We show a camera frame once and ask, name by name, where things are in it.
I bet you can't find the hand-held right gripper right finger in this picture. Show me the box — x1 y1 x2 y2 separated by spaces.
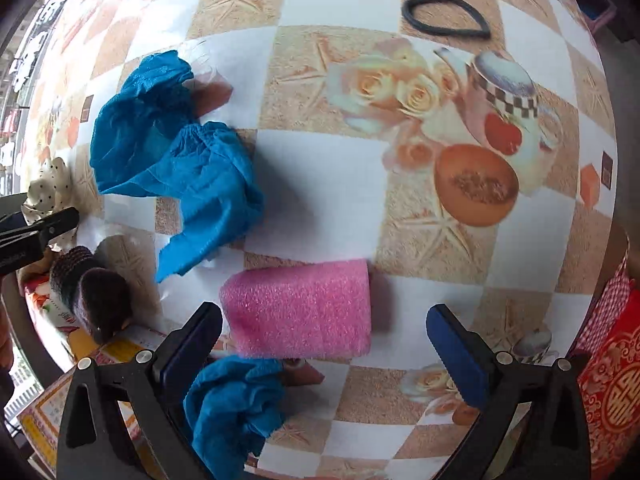
426 303 593 480

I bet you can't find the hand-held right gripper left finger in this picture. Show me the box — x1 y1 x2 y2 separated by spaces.
56 301 224 480

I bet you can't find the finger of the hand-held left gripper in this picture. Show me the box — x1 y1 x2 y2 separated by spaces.
0 207 81 248
0 240 48 277

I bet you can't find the white polka dot scrunchie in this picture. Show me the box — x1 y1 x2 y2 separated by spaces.
22 156 81 253

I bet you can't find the large pink sponge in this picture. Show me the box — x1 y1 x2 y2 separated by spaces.
219 258 373 361

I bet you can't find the floral tissue packet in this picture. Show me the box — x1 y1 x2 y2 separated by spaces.
22 280 81 336

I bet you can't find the red gingham cloth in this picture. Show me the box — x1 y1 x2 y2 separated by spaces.
570 255 640 356

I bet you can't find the large glass window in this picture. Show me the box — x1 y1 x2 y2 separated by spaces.
0 0 86 201

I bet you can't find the checkered printed tablecloth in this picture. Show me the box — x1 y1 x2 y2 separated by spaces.
20 0 626 480

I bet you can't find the black hair band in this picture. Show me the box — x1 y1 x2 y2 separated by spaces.
402 0 492 41

